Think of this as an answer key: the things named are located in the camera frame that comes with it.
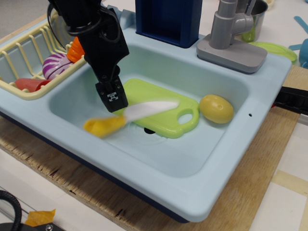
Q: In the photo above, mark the cream plastic dish rack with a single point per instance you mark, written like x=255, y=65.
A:
x=22, y=58

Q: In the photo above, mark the dark blue plastic box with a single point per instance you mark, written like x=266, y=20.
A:
x=171, y=21

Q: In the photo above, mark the green plastic cutting board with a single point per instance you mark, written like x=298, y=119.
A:
x=170, y=124

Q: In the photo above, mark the round silver metal lid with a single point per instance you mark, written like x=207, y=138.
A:
x=57, y=26

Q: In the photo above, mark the orange toy carrot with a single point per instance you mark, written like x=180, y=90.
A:
x=75, y=52

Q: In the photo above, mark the yellow handled toy knife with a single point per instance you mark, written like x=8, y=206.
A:
x=105, y=126

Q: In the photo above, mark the yellow tape piece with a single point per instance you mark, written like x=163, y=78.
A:
x=37, y=218

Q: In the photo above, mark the black clamp bar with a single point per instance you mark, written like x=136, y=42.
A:
x=291, y=99

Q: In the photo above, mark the grey toy faucet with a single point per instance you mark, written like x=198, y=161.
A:
x=220, y=46

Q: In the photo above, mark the silver metal pot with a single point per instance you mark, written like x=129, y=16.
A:
x=258, y=13

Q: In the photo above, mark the yellow toy potato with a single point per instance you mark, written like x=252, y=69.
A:
x=216, y=109

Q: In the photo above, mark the light blue toy sink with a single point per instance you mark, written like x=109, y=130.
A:
x=184, y=176

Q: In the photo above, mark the plywood base board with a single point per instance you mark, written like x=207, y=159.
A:
x=267, y=192

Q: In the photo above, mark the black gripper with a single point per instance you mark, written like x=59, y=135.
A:
x=103, y=42

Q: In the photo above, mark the blue plastic utensil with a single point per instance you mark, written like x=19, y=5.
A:
x=302, y=23

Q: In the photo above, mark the red plastic cup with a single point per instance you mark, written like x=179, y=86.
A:
x=31, y=84

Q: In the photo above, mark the green plastic plate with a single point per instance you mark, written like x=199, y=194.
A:
x=277, y=49

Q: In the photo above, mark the purple white toy onion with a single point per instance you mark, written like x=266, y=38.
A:
x=55, y=64

